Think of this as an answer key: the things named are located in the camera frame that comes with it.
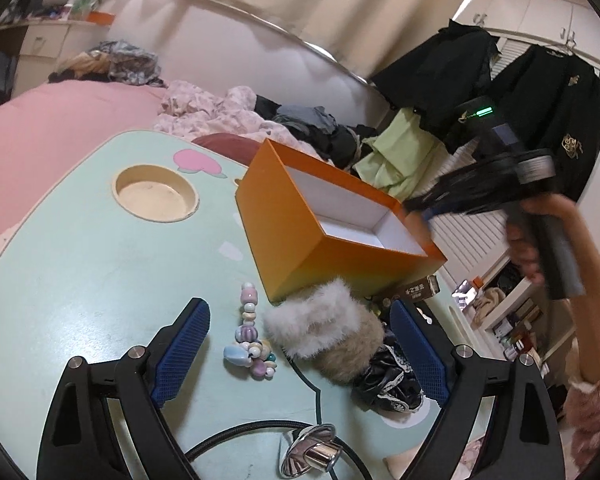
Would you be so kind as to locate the orange cardboard box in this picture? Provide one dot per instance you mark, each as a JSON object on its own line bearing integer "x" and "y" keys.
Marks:
{"x": 290, "y": 240}

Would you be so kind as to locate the white wardrobe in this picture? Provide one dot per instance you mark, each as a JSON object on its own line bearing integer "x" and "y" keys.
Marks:
{"x": 530, "y": 15}

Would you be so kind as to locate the small dark brown carton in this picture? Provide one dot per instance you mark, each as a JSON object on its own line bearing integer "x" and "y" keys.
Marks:
{"x": 415, "y": 288}

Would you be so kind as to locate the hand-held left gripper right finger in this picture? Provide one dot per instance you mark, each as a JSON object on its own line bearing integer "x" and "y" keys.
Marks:
{"x": 422, "y": 355}

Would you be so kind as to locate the person's right forearm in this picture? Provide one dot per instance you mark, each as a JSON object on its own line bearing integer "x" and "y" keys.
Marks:
{"x": 592, "y": 330}

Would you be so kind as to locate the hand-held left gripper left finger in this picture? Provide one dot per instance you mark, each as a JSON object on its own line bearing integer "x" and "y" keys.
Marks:
{"x": 180, "y": 355}

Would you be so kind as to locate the small orange box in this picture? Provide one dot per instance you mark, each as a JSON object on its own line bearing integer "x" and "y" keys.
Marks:
{"x": 102, "y": 17}

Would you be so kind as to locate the white shelf unit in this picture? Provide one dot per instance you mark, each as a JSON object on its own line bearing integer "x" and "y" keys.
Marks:
{"x": 520, "y": 320}

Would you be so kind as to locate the maroon cushion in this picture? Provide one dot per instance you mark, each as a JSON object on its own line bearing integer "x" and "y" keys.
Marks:
{"x": 225, "y": 144}

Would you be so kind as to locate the plain pink bed cover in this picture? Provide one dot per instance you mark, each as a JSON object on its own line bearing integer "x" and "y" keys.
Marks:
{"x": 40, "y": 130}

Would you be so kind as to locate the light green garment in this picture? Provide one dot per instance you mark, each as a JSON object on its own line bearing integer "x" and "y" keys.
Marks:
{"x": 395, "y": 160}

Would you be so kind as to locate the chrome metal knob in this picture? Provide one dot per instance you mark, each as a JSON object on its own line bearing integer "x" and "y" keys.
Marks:
{"x": 310, "y": 452}

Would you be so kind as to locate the black lace cloth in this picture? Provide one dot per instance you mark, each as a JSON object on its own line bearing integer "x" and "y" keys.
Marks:
{"x": 385, "y": 385}

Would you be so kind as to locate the pile of patterned clothes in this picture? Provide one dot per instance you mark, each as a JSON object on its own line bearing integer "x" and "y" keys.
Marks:
{"x": 125, "y": 62}

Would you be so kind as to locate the black jacket gold emblem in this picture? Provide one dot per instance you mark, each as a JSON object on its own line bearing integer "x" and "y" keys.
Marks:
{"x": 555, "y": 100}

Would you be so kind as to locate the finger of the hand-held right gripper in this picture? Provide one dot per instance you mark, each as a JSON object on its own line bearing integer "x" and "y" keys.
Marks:
{"x": 430, "y": 207}

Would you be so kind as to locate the plain black hanging jacket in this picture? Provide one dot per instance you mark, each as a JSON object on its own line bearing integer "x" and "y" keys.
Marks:
{"x": 440, "y": 70}

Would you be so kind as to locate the white desk cabinet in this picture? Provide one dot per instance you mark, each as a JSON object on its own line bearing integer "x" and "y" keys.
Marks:
{"x": 40, "y": 45}

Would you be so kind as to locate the pink floral quilt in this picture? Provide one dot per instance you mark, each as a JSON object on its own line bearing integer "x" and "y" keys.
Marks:
{"x": 205, "y": 105}

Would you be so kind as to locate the green white bottle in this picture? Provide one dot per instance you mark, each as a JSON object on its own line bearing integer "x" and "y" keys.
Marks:
{"x": 85, "y": 2}

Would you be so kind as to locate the white padded headboard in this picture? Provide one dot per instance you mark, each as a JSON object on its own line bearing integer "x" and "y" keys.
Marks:
{"x": 205, "y": 45}

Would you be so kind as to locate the person's right hand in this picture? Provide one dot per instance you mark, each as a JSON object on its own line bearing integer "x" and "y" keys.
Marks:
{"x": 522, "y": 250}

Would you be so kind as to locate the pile of dark clothes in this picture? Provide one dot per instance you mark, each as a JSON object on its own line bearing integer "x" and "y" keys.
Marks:
{"x": 320, "y": 125}

